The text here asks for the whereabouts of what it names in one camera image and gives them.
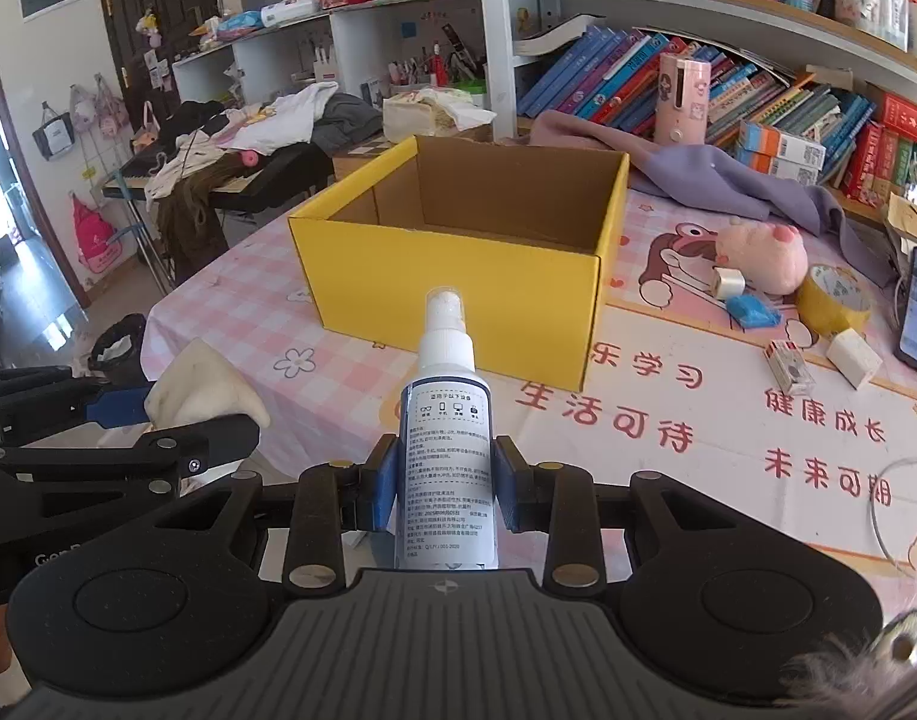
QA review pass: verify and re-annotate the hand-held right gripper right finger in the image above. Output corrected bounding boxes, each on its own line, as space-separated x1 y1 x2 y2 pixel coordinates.
492 435 740 592

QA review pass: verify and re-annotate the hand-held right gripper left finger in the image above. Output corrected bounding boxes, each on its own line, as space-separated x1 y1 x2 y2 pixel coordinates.
154 435 399 592

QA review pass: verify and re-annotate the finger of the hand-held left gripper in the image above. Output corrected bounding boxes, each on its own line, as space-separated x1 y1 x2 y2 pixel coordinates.
0 414 261 535
0 366 157 433

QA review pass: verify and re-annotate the cream cloth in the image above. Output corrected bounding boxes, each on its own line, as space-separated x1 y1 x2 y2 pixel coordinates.
143 337 272 436

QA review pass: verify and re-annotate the white spray bottle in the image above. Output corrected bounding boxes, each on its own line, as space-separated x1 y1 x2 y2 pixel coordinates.
393 285 500 571

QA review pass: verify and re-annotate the yellow cardboard box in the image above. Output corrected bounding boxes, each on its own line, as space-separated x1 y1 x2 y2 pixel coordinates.
288 133 630 393

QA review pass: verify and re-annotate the blue plastic packet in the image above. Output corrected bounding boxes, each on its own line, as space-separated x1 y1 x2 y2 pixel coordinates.
726 294 781 329

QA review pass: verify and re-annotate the small red white box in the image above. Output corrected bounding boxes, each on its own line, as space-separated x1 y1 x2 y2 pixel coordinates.
764 340 815 396

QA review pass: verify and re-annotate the pink plush toy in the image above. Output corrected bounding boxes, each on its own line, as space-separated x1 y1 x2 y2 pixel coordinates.
717 221 810 295

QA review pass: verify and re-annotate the yellow tape roll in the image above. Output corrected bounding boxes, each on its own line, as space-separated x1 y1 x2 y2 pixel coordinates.
795 264 874 338

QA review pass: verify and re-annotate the white rectangular block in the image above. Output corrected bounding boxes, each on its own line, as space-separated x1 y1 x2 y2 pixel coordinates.
825 328 884 389

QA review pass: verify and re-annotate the black trash bin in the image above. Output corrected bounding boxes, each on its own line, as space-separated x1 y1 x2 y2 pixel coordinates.
88 313 148 391

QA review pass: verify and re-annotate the pink checked printed tablecloth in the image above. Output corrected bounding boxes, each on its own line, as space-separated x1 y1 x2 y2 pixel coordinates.
147 187 917 563

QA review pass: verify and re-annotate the metal keyboard stand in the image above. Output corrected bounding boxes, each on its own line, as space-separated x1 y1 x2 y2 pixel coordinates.
117 195 175 293

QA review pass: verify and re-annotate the red pink hanging bag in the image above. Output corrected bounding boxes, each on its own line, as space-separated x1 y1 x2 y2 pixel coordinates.
72 191 118 275

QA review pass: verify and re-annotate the brown garment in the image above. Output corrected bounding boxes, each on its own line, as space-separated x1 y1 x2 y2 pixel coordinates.
154 157 230 275

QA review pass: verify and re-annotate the white dark tote bag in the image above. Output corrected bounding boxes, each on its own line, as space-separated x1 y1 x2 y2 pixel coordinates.
32 101 76 162

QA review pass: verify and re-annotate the black garment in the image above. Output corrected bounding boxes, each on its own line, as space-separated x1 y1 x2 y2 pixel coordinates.
177 100 230 147

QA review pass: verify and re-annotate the pink hanging backpack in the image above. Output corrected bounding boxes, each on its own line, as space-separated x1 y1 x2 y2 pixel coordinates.
70 75 130 140

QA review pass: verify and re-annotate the brown checkered board box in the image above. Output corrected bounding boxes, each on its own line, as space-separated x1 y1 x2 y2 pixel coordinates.
330 139 388 181

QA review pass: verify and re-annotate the white printed shirt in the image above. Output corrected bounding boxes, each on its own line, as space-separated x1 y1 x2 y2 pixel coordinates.
222 81 339 158

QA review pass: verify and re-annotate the grey garment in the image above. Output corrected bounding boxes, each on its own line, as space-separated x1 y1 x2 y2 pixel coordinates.
312 92 384 155

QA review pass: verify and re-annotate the purple cloth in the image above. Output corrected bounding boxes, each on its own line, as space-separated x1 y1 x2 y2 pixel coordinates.
529 109 898 286

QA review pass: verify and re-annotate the grey fluffy cuff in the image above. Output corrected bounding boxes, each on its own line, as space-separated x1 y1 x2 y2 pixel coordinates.
784 611 917 720

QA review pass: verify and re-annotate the blue wipes packet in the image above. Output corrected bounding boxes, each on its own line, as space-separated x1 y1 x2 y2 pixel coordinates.
214 13 263 42

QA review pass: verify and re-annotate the orange white carton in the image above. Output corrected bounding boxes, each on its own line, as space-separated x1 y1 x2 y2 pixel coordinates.
738 120 826 166
735 150 823 185

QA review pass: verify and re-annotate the row of blue books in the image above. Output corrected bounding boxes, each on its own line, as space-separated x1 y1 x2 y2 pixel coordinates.
516 24 883 188

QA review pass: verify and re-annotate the group of pens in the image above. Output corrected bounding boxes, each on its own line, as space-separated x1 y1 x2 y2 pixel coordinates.
387 52 482 87

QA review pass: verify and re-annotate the pink cylindrical device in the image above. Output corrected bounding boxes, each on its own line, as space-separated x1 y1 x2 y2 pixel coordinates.
655 52 712 147

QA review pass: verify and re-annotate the white bookshelf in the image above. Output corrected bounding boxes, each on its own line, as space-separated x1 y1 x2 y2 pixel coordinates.
172 0 917 226

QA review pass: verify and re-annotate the brown paper envelope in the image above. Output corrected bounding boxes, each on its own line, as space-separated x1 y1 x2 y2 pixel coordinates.
882 195 917 248

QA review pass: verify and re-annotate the row of red books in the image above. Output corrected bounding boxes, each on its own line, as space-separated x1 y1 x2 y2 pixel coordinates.
840 124 916 203

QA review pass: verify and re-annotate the thick red dictionary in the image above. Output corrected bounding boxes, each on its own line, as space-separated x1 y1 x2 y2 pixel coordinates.
878 94 917 143

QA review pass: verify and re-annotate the white cable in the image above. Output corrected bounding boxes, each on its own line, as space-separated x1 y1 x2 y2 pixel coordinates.
869 450 917 565

